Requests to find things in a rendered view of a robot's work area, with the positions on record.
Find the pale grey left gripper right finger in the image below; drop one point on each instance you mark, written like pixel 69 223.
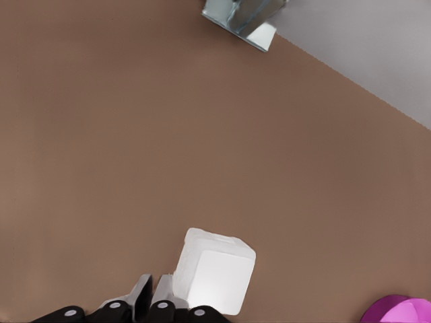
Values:
pixel 163 296

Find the magenta round container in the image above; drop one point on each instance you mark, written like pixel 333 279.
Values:
pixel 399 309

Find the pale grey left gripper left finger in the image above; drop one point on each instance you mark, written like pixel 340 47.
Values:
pixel 138 297

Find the white egg box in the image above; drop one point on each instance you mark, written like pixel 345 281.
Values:
pixel 215 274

